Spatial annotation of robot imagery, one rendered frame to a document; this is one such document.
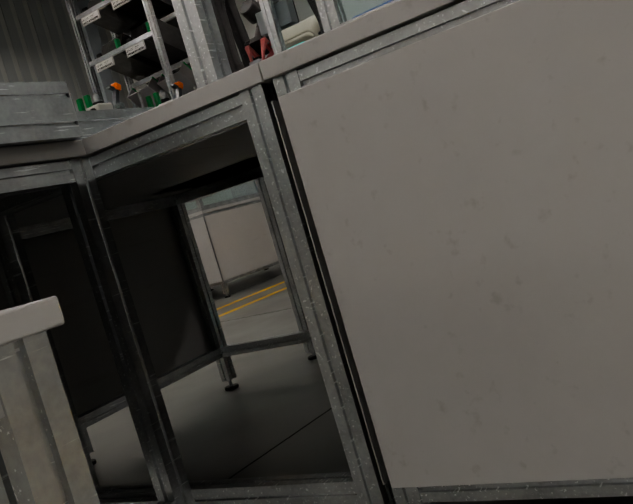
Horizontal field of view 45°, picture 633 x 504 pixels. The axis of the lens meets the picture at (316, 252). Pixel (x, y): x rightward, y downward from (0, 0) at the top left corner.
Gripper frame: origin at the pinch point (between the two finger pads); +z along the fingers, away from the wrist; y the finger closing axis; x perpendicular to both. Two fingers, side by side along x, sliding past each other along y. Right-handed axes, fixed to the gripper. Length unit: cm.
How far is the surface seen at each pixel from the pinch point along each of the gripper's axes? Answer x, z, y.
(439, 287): -48, 124, 93
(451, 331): -44, 130, 93
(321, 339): -45, 127, 71
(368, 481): -30, 146, 71
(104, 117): -60, 72, 16
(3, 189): -84, 110, 32
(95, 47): 331, -618, -690
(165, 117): -72, 95, 54
